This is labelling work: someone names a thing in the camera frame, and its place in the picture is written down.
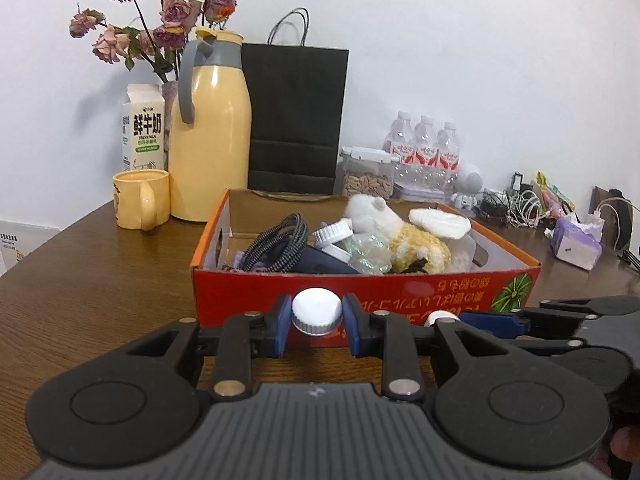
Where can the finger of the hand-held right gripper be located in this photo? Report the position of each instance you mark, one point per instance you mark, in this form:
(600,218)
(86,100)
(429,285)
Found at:
(492,322)
(600,306)

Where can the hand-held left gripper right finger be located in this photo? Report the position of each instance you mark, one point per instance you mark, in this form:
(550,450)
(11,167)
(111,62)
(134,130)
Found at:
(354,327)

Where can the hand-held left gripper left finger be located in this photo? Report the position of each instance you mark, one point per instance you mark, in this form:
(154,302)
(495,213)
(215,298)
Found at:
(281,325)

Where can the large white cap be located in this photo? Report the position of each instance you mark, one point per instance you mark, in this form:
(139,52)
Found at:
(316,310)

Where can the red cardboard box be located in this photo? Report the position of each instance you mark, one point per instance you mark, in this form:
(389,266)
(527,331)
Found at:
(240,295)

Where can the navy blue cloth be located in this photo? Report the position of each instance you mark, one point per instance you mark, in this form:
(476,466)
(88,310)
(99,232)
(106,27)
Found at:
(325,262)

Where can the white ribbed lid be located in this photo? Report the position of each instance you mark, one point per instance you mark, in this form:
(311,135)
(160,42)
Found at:
(332,232)

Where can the white yellow plush toy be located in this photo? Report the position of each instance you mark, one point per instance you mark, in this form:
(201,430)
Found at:
(420,240)

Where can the purple tissue pack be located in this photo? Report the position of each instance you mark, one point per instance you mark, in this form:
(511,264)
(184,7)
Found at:
(577,247)

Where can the iridescent plastic wrap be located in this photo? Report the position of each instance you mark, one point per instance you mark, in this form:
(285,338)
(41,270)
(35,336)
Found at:
(370,255)

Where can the white charger plug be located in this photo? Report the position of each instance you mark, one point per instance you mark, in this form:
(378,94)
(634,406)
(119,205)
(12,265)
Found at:
(596,221)

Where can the brown paper bag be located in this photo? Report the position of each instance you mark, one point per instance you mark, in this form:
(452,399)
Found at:
(617,220)

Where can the colourful snack packets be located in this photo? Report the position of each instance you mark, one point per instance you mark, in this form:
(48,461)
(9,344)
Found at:
(555,195)

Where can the black power adapter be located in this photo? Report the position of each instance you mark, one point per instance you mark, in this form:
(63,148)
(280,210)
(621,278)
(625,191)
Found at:
(520,184)

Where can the white robot figurine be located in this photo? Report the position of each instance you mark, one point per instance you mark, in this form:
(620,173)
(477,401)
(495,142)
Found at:
(469,182)

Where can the clear nut container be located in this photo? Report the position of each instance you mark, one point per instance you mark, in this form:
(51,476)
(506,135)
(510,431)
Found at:
(367,182)

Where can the clear water bottle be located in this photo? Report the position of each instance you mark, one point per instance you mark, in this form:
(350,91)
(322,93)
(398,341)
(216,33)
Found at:
(399,135)
(448,147)
(426,142)

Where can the yellow thermos jug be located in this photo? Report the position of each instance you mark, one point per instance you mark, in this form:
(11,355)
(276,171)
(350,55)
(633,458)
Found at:
(212,150)

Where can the yellow mug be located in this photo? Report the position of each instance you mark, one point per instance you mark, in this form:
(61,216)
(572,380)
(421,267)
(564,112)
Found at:
(132,200)

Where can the black paper bag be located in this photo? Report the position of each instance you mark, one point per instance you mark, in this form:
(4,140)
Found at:
(295,120)

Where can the white milk carton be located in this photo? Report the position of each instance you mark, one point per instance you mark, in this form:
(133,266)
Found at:
(145,130)

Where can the glass vase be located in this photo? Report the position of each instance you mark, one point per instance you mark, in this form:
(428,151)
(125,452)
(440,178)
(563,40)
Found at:
(170,110)

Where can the white booklet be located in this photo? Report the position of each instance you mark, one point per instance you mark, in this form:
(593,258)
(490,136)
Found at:
(25,247)

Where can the dried rose bouquet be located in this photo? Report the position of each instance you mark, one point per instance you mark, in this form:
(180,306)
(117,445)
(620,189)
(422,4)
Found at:
(175,10)

